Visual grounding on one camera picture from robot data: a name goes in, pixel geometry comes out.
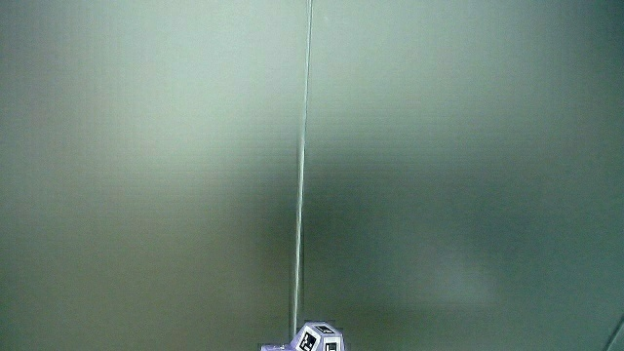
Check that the person's right hand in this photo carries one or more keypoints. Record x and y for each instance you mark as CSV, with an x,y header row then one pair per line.
x,y
316,339

